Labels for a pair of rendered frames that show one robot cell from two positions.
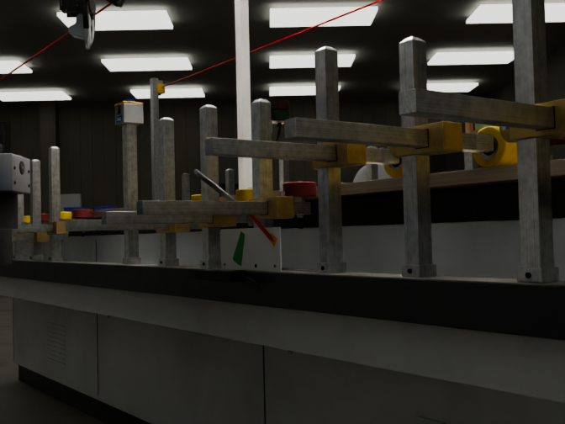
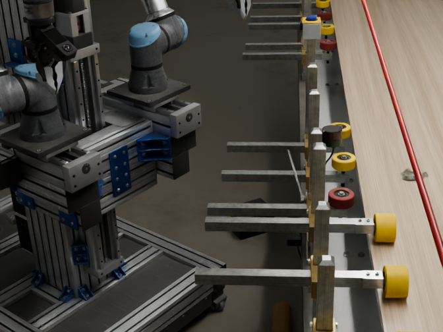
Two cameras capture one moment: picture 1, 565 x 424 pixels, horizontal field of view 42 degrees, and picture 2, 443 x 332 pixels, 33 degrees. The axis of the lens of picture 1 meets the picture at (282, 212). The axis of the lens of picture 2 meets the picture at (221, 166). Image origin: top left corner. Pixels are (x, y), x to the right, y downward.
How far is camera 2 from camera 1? 1.69 m
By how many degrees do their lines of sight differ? 49
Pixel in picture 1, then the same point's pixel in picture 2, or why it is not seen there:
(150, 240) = not seen: hidden behind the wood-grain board
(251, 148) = (235, 227)
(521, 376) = not seen: outside the picture
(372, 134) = (258, 281)
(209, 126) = (312, 109)
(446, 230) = not seen: hidden behind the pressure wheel
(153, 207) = (215, 211)
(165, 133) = (309, 78)
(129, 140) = (309, 52)
